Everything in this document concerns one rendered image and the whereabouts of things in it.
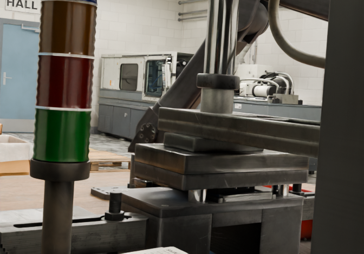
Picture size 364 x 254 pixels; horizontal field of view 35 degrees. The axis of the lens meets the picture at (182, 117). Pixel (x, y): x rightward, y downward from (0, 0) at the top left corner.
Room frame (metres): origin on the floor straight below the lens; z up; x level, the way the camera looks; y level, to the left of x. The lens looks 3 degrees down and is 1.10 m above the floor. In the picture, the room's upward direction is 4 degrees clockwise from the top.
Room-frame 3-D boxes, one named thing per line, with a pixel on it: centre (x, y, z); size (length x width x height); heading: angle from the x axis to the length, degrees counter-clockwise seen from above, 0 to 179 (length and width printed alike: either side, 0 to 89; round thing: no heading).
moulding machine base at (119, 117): (10.02, -0.08, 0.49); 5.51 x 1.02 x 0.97; 31
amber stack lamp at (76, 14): (0.39, 0.08, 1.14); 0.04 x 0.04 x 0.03
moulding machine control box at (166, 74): (9.61, 0.28, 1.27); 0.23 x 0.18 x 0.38; 121
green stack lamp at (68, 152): (0.39, 0.08, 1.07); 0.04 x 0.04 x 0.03
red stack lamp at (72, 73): (0.39, 0.08, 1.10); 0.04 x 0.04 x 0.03
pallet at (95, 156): (7.37, 1.29, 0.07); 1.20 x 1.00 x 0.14; 123
